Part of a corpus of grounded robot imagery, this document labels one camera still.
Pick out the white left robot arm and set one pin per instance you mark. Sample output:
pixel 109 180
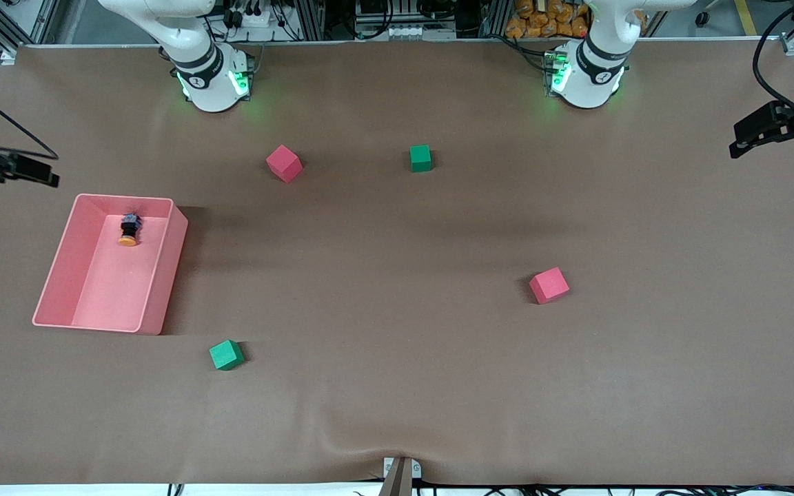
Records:
pixel 590 86

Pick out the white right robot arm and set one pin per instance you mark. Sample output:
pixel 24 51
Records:
pixel 211 89

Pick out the black caster wheel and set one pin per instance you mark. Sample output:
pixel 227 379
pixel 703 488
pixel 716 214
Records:
pixel 703 19

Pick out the pink plastic bin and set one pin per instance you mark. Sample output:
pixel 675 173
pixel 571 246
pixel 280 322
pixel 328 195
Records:
pixel 114 289

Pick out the orange snack bags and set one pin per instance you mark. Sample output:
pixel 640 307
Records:
pixel 548 24

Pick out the pink foam cube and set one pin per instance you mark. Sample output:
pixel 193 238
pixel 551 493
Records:
pixel 283 163
pixel 548 286

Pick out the green foam cube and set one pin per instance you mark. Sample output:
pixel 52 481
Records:
pixel 420 158
pixel 225 355

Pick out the white power strip with plugs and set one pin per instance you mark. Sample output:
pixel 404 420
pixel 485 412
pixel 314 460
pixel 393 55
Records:
pixel 252 21

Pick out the long white socket strip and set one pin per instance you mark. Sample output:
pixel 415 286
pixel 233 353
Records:
pixel 404 32

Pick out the brown table mat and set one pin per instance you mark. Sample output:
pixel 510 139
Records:
pixel 397 386

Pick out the aluminium frame post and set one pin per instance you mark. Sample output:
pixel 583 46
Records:
pixel 492 17
pixel 309 17

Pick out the metal clamp bracket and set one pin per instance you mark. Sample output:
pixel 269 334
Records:
pixel 400 479

